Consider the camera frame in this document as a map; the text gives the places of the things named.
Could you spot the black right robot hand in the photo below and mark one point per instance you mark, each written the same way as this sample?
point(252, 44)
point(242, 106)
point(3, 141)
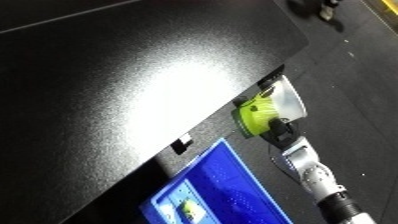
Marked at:
point(284, 136)

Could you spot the pale right robot arm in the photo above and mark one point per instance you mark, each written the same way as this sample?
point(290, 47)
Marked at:
point(317, 176)

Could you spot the white paper cup green band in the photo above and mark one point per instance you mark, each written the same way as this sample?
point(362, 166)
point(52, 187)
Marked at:
point(260, 113)
point(189, 208)

